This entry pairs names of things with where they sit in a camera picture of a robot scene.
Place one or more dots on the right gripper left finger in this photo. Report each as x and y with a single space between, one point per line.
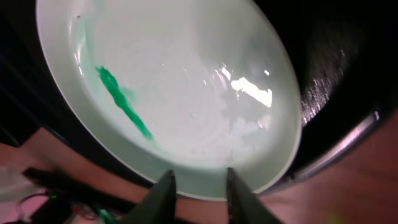
158 206

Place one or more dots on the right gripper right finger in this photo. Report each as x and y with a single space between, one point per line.
243 206

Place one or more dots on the mint plate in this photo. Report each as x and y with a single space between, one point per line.
195 87

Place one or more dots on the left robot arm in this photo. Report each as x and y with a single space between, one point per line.
22 201

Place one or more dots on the black round tray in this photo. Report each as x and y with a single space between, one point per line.
344 54

